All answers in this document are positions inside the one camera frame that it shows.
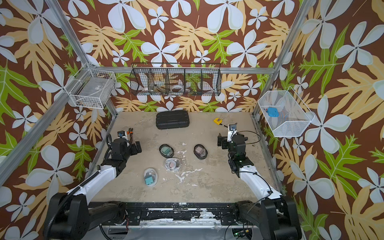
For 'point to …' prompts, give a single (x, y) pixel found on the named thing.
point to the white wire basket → (90, 88)
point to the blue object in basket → (273, 112)
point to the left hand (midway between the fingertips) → (131, 141)
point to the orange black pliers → (130, 132)
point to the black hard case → (172, 119)
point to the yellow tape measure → (218, 121)
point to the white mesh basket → (286, 115)
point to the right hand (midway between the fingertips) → (227, 132)
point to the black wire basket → (175, 79)
